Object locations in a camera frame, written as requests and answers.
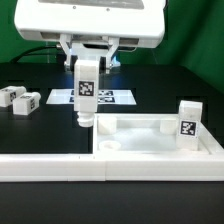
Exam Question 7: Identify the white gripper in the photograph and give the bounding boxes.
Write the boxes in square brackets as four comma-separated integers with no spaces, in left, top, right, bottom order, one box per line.
[14,0,166,74]

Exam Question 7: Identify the white square tabletop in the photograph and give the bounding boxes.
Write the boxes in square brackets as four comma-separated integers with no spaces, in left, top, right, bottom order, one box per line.
[93,114,224,156]

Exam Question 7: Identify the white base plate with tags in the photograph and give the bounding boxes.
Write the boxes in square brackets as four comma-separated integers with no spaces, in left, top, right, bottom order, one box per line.
[47,89,136,105]

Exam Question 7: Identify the black cable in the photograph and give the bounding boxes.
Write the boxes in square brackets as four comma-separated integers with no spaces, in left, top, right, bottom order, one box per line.
[9,46,61,64]

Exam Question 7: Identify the white L-shaped fence wall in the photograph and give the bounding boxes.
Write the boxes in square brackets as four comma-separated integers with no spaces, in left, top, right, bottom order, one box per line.
[0,153,224,182]

